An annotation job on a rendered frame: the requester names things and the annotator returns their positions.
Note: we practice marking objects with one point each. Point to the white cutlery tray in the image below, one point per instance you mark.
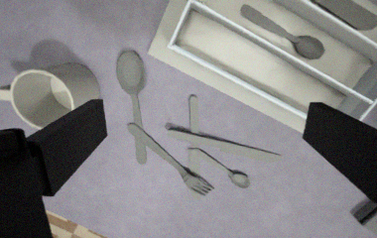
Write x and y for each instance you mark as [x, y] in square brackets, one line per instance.
[216, 34]

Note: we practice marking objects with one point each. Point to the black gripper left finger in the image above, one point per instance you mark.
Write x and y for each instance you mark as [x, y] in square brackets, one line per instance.
[41, 164]

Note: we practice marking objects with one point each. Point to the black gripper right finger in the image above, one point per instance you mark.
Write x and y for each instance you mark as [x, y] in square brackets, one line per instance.
[346, 143]

